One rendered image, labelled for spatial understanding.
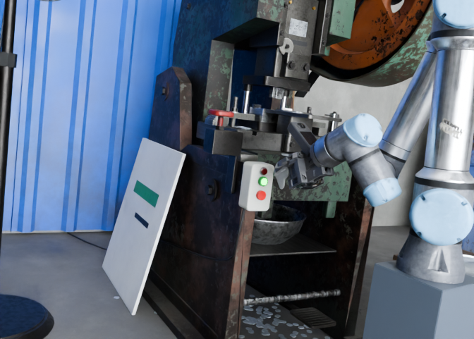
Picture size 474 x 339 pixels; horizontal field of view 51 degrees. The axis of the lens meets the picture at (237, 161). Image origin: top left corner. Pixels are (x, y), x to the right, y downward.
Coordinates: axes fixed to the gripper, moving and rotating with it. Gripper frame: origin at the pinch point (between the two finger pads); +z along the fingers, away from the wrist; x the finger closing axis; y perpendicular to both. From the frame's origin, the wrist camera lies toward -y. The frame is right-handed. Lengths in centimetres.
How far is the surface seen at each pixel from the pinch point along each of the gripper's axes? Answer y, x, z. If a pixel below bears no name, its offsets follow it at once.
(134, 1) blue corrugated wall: -131, 2, 99
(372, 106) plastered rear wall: -103, 185, 122
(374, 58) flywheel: -50, 57, 6
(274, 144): -18.3, 16.1, 20.7
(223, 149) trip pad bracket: -11.5, -8.6, 11.9
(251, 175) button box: -1.8, -3.6, 7.1
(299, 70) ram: -42, 25, 11
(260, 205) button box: 5.4, 0.7, 11.3
